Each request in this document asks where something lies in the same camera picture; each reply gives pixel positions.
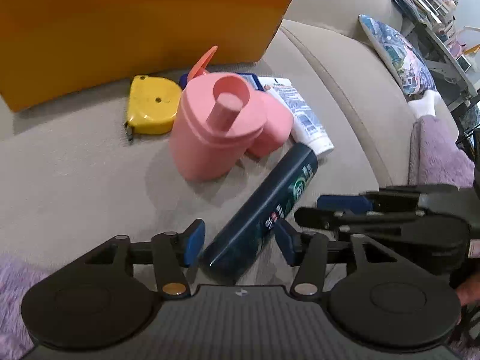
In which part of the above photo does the dark green spray can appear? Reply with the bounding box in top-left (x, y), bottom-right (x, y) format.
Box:
top-left (200, 143), bottom-right (318, 285)

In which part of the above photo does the white cream tube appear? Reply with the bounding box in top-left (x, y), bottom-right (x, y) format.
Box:
top-left (259, 76), bottom-right (335, 158)

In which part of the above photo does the purple fluffy blanket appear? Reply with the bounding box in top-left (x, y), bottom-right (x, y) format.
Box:
top-left (408, 115), bottom-right (475, 188)

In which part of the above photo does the orange storage box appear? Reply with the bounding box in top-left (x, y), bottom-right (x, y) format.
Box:
top-left (1, 0), bottom-right (292, 112)

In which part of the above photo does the printed colourful cushion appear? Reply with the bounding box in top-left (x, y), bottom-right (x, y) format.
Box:
top-left (358, 14), bottom-right (437, 96)

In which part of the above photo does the pink bottle orange pump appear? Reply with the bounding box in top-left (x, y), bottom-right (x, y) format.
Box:
top-left (181, 46), bottom-right (293, 158)

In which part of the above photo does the grey shelf with items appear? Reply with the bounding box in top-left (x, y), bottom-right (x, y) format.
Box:
top-left (393, 0), bottom-right (479, 112)

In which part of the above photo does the yellow tape measure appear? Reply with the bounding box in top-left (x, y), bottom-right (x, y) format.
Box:
top-left (124, 75), bottom-right (182, 142)

